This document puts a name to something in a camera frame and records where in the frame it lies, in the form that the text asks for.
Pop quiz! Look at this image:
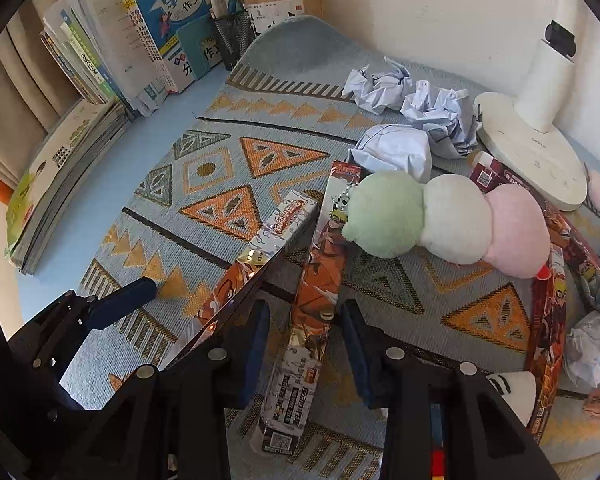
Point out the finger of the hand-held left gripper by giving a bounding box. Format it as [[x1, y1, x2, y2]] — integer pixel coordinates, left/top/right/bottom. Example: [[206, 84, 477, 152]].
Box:
[[10, 276, 159, 372], [42, 394, 113, 443]]

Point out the three-colour dango plush toy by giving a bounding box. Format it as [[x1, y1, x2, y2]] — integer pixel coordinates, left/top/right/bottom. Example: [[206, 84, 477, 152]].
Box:
[[341, 170, 552, 279]]

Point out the black mesh pen holder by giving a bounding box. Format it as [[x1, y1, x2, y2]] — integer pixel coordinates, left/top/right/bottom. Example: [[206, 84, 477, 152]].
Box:
[[211, 10, 257, 72]]

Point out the white desk lamp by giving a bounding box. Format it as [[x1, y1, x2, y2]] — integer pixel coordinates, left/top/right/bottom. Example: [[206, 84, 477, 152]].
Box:
[[472, 20, 588, 212]]

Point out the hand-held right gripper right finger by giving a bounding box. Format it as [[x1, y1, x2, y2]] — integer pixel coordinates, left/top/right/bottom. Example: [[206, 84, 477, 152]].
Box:
[[339, 299, 563, 480]]

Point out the blue patterned woven mat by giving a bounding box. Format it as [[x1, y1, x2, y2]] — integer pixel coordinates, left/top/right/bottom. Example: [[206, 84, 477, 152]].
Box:
[[75, 15, 600, 480]]

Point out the stack of flat workbooks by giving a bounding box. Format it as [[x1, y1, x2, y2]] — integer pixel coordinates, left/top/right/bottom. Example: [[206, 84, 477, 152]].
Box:
[[5, 97, 131, 277]]

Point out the white paper ball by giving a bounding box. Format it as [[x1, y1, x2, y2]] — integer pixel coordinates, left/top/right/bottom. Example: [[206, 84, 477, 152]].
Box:
[[400, 80, 481, 158], [564, 310, 600, 388], [342, 56, 413, 113], [349, 124, 433, 183]]

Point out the beige curtain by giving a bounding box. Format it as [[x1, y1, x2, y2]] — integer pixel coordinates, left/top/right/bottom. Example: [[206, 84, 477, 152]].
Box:
[[0, 5, 81, 196]]

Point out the row of thin workbooks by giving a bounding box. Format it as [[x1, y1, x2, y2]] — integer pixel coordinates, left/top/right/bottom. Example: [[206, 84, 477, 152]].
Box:
[[39, 0, 131, 116]]

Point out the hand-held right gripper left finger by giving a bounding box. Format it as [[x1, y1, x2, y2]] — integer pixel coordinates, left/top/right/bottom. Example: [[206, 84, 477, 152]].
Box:
[[65, 301, 273, 480]]

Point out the brown cardboard box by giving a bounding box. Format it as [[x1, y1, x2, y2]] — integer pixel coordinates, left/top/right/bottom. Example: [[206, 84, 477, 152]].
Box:
[[240, 0, 326, 36]]

